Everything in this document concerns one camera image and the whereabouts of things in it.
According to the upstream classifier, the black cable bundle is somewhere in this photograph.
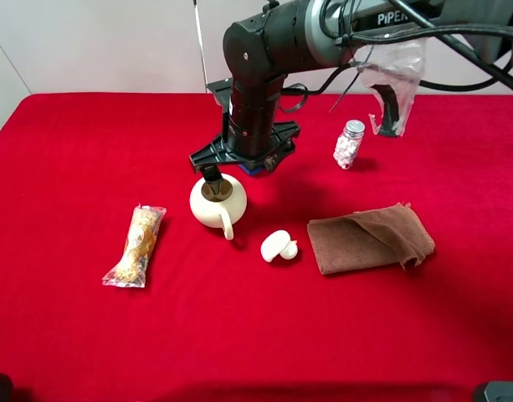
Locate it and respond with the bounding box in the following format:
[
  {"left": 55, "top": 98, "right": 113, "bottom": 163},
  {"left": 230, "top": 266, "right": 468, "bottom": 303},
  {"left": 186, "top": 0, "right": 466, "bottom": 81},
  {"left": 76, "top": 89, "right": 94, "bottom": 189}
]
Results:
[{"left": 279, "top": 0, "right": 513, "bottom": 113}]

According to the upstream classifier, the black base right corner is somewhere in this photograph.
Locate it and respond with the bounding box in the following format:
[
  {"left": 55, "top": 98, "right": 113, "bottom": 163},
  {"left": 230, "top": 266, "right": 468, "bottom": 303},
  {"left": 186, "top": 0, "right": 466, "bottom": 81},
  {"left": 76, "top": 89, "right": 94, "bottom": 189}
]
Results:
[{"left": 473, "top": 381, "right": 513, "bottom": 402}]

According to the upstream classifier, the brown folded towel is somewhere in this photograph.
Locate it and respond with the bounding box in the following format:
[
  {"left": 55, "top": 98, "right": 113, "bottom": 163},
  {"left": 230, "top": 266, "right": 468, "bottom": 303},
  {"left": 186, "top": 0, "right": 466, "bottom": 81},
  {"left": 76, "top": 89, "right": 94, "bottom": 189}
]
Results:
[{"left": 307, "top": 203, "right": 435, "bottom": 276}]

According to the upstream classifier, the black blue whiteboard eraser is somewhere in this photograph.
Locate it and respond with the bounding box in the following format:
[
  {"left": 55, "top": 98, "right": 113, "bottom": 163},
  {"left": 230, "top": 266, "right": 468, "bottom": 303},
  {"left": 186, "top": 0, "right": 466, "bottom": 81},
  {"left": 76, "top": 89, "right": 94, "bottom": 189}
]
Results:
[{"left": 239, "top": 164, "right": 264, "bottom": 177}]

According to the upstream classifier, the candy bottle with silver cap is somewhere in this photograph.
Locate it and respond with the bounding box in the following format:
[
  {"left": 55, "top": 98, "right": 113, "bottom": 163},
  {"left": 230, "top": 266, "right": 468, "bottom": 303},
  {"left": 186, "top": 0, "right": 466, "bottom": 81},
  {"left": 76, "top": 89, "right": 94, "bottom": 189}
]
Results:
[{"left": 333, "top": 120, "right": 365, "bottom": 170}]

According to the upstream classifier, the cream ceramic teapot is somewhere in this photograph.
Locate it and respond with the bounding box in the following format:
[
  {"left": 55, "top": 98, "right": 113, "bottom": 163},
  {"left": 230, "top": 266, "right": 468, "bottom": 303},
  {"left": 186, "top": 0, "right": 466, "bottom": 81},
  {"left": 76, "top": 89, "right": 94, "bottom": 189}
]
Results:
[{"left": 189, "top": 174, "right": 248, "bottom": 240}]

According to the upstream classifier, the packaged pastry snack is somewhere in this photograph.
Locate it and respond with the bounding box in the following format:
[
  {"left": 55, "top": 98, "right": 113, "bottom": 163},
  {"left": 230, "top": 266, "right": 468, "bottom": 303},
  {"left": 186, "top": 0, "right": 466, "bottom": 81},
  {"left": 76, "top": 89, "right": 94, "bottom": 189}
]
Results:
[{"left": 102, "top": 205, "right": 167, "bottom": 288}]

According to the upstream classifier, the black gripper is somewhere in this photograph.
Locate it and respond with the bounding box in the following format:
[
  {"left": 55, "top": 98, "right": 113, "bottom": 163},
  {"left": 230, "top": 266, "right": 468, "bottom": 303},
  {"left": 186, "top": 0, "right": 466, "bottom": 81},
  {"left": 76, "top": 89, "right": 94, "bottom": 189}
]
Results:
[{"left": 190, "top": 77, "right": 300, "bottom": 200}]

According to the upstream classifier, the cream teapot lid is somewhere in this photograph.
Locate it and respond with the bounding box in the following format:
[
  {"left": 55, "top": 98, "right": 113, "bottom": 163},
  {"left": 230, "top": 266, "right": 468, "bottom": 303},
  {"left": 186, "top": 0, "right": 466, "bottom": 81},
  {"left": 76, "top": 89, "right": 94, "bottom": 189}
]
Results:
[{"left": 260, "top": 229, "right": 299, "bottom": 263}]

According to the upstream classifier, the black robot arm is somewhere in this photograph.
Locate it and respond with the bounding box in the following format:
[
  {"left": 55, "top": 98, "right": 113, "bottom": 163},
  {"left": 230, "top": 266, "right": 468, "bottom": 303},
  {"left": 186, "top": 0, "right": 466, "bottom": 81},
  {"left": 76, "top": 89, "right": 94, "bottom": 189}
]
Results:
[{"left": 190, "top": 1, "right": 513, "bottom": 196}]

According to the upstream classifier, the red tablecloth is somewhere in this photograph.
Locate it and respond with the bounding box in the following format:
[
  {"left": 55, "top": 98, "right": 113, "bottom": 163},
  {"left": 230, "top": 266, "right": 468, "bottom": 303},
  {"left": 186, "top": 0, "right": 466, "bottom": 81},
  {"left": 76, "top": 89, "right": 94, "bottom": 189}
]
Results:
[{"left": 0, "top": 93, "right": 513, "bottom": 401}]

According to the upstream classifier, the clear plastic bag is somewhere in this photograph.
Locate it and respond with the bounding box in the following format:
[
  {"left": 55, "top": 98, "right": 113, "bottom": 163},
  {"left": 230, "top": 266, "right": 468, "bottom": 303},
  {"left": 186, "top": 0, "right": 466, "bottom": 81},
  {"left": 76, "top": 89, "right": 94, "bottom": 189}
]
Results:
[{"left": 355, "top": 39, "right": 426, "bottom": 138}]

